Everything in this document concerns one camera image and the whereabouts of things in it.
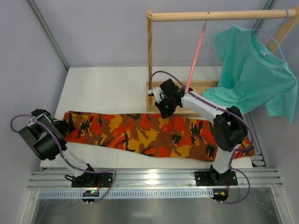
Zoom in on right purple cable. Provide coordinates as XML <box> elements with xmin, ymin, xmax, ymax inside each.
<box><xmin>148</xmin><ymin>70</ymin><xmax>255</xmax><ymax>204</ymax></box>

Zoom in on orange camouflage trousers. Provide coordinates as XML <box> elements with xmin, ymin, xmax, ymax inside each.
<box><xmin>62</xmin><ymin>111</ymin><xmax>255</xmax><ymax>163</ymax></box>

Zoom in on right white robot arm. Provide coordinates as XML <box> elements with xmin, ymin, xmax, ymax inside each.
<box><xmin>148</xmin><ymin>79</ymin><xmax>248</xmax><ymax>186</ymax></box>

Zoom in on light blue wire hanger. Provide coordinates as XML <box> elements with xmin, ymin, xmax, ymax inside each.
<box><xmin>251</xmin><ymin>8</ymin><xmax>290</xmax><ymax>63</ymax></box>

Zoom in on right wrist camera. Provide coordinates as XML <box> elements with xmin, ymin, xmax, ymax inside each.
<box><xmin>147</xmin><ymin>87</ymin><xmax>163</xmax><ymax>103</ymax></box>

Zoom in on slotted cable duct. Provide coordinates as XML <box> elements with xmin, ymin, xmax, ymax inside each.
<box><xmin>38</xmin><ymin>189</ymin><xmax>213</xmax><ymax>200</ymax></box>

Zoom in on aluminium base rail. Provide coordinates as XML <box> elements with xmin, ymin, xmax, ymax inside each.
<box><xmin>27</xmin><ymin>168</ymin><xmax>283</xmax><ymax>189</ymax></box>

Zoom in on pink plastic hanger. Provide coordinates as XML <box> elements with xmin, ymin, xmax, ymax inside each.
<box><xmin>185</xmin><ymin>22</ymin><xmax>206</xmax><ymax>93</ymax></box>

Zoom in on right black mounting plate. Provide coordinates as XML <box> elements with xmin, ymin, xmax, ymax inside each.
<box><xmin>193</xmin><ymin>170</ymin><xmax>238</xmax><ymax>186</ymax></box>

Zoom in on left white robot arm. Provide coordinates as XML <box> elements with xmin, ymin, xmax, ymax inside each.
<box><xmin>18</xmin><ymin>109</ymin><xmax>100</xmax><ymax>188</ymax></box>

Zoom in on black mounting plate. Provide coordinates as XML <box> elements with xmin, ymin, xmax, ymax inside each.
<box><xmin>193</xmin><ymin>170</ymin><xmax>238</xmax><ymax>186</ymax></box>
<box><xmin>71</xmin><ymin>173</ymin><xmax>113</xmax><ymax>188</ymax></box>

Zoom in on wooden clothes rack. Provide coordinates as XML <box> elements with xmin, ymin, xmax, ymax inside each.
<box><xmin>146</xmin><ymin>8</ymin><xmax>299</xmax><ymax>117</ymax></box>

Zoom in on teal t-shirt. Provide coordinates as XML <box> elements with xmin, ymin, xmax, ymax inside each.
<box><xmin>202</xmin><ymin>26</ymin><xmax>298</xmax><ymax>123</ymax></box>

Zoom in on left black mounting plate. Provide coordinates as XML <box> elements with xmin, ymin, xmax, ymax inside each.
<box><xmin>71</xmin><ymin>173</ymin><xmax>113</xmax><ymax>188</ymax></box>

